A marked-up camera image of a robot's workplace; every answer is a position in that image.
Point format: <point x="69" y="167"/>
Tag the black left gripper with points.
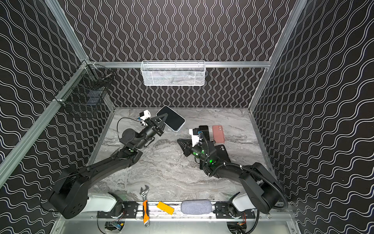
<point x="156" y="126"/>

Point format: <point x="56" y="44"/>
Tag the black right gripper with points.
<point x="190" y="147"/>

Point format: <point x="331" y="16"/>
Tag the pink phone case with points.
<point x="218" y="134"/>

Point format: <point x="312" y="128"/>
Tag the black phone case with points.
<point x="222" y="154"/>

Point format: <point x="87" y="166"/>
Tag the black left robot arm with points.
<point x="69" y="195"/>

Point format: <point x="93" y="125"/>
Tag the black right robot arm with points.
<point x="261" y="187"/>

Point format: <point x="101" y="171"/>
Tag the white mesh basket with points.
<point x="173" y="72"/>

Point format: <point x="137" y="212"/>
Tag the grey fabric pouch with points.
<point x="196" y="207"/>

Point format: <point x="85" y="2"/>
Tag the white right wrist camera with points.
<point x="195" y="136"/>

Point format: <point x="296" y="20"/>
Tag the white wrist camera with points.
<point x="195" y="136"/>
<point x="144" y="115"/>

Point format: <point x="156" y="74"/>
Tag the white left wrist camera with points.
<point x="144" y="115"/>

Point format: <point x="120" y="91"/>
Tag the black wire basket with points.
<point x="86" y="99"/>

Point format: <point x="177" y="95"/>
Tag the orange handled adjustable wrench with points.
<point x="146" y="217"/>

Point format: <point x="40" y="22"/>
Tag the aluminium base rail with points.
<point x="221" y="210"/>

